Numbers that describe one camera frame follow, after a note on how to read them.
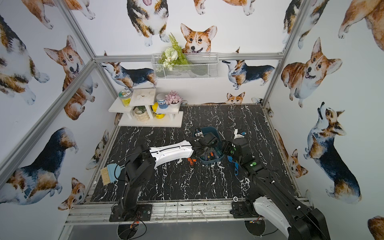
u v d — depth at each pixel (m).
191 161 0.90
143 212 0.73
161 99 0.95
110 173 0.86
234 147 0.62
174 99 0.90
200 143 0.67
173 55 0.78
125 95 0.95
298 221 0.40
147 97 0.95
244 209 0.75
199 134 0.82
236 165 0.90
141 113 1.09
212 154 0.92
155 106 1.01
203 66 0.92
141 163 0.53
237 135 0.73
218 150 0.93
